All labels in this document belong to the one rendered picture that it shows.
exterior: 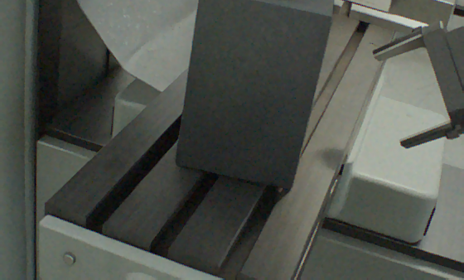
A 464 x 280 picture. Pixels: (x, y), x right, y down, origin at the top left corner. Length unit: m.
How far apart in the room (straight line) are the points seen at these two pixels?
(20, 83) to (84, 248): 0.51
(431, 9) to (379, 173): 0.33
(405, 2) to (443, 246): 0.41
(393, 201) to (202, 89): 0.41
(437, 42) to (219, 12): 0.25
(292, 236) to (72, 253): 0.20
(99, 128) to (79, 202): 0.51
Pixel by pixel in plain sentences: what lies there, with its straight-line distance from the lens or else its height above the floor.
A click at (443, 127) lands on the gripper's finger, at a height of 1.02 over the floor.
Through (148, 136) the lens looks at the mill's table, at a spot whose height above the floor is 0.95.
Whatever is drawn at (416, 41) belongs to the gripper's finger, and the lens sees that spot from 0.79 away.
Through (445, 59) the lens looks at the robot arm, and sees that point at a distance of 0.75.
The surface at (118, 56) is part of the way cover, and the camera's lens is 1.00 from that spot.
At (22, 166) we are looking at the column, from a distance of 1.17.
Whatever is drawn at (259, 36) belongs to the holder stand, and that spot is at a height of 1.10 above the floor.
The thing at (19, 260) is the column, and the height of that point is 0.49.
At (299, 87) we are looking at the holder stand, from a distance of 0.64.
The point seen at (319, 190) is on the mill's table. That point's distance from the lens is 0.71.
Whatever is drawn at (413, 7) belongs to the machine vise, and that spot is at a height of 0.99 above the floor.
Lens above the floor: 1.34
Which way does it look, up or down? 29 degrees down
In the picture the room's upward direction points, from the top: 10 degrees clockwise
